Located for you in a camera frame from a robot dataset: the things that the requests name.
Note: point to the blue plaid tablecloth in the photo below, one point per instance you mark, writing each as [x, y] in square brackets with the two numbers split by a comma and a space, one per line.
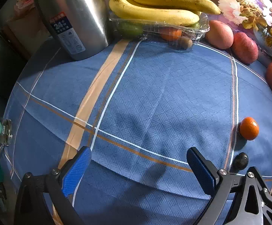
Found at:
[150, 98]

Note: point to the small orange tangerine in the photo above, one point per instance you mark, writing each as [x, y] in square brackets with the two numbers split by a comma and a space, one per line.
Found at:
[249, 128]

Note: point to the dark cabinet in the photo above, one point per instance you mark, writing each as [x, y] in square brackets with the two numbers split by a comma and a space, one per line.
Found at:
[2, 63]

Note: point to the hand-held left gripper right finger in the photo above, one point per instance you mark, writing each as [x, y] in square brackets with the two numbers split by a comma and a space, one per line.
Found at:
[201, 168]

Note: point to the green fruit in plastic tray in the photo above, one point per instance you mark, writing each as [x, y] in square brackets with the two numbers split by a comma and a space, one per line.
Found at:
[129, 29]

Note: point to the tangerine in plastic tray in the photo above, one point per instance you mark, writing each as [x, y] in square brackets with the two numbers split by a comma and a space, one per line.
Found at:
[171, 34]

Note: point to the kiwi in plastic tray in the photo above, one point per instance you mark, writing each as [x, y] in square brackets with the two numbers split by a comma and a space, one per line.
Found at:
[185, 42]

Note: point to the pink apple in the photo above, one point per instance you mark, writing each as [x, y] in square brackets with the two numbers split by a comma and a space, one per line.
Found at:
[219, 34]

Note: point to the clear plastic tray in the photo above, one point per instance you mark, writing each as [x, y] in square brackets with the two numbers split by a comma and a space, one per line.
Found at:
[192, 31]

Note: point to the steel thermos kettle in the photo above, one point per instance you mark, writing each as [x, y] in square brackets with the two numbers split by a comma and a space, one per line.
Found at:
[72, 16]

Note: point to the floral painting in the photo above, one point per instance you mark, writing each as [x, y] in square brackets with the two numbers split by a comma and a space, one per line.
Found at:
[255, 11]

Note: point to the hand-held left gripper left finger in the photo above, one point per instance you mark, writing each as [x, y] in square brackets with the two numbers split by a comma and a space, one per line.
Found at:
[76, 171]

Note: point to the dark avocado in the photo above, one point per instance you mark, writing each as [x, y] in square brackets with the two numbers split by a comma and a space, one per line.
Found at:
[241, 160]

